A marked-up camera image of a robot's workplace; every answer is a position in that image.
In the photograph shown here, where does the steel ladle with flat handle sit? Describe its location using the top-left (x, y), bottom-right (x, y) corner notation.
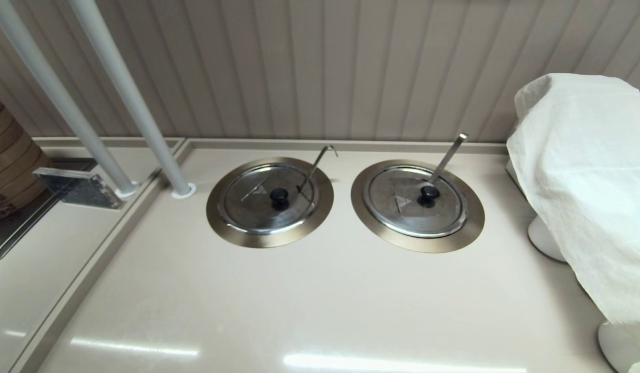
top-left (428, 133), bottom-right (470, 185)

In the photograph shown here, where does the white cloth cover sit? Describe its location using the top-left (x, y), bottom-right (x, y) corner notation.
top-left (506, 73), bottom-right (640, 358)

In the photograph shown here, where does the steel counter ring, flat ladle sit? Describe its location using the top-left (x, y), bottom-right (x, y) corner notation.
top-left (350, 159), bottom-right (486, 254)

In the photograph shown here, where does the thick white support pole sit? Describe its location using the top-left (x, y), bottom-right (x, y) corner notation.
top-left (68, 0), bottom-right (192, 193)

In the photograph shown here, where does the bamboo steamer stack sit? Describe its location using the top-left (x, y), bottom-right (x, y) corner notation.
top-left (0, 85), bottom-right (53, 226)

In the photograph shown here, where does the steel lid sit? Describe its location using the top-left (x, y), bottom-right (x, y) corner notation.
top-left (362, 165), bottom-right (470, 239)
top-left (219, 163), bottom-right (318, 236)

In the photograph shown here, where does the thin white support pole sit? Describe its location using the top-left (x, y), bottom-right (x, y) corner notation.
top-left (0, 0), bottom-right (137, 195)

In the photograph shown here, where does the steel lid, flat-ladle pot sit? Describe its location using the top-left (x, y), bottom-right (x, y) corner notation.
top-left (362, 165), bottom-right (470, 239)

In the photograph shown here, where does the white round appliance base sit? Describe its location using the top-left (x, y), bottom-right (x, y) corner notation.
top-left (527, 215), bottom-right (567, 263)
top-left (597, 321), bottom-right (640, 373)

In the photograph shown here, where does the steel ladle with hooked handle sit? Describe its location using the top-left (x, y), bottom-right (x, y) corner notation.
top-left (297, 145), bottom-right (339, 193)

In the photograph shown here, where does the steel counter ring, hook ladle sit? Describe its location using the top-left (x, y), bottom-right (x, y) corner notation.
top-left (206, 156), bottom-right (335, 249)

